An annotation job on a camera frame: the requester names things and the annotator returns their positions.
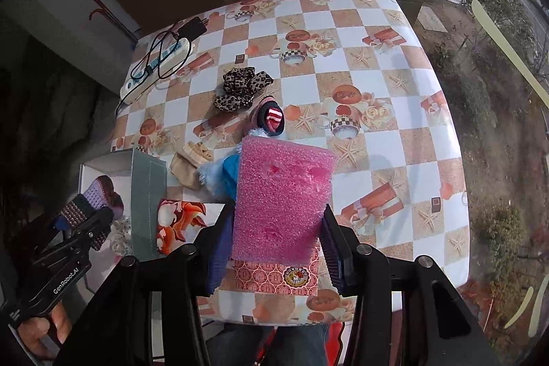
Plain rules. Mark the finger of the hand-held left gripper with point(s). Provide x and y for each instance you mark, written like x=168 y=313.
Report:
x=75 y=214
x=103 y=226

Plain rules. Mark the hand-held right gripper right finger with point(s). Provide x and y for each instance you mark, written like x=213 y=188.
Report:
x=335 y=256

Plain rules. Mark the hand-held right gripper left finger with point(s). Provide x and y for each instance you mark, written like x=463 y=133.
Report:
x=218 y=259

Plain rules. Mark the purple knit sock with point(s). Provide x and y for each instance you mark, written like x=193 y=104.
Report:
x=105 y=192

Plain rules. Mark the grey cardboard box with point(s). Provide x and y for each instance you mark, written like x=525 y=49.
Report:
x=148 y=198

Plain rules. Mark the pink sponge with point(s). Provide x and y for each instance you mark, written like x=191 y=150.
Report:
x=281 y=198

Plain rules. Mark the blue fluffy duster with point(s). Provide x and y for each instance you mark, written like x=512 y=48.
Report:
x=221 y=177

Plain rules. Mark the person's left hand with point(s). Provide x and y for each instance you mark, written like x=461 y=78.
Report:
x=40 y=331

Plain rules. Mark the white polka-dot scrunchie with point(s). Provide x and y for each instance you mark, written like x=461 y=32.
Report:
x=122 y=235

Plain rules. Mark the orange floral box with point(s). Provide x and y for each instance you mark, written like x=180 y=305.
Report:
x=182 y=222

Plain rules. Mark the red patterned box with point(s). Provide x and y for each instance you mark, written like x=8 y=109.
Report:
x=270 y=278

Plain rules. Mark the beige sock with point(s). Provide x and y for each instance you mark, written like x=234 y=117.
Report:
x=188 y=164

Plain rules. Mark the person's jeans legs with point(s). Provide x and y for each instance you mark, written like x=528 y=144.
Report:
x=274 y=344

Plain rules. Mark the checkered printed tablecloth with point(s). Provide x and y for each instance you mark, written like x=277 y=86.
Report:
x=369 y=143

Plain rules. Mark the white power strip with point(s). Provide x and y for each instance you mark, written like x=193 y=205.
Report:
x=159 y=48
x=148 y=76

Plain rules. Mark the leopard print scrunchie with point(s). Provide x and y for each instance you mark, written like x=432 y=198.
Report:
x=240 y=87

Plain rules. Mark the red umbrella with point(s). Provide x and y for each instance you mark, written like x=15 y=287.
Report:
x=113 y=21

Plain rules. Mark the black power adapter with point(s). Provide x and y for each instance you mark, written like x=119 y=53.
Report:
x=194 y=27

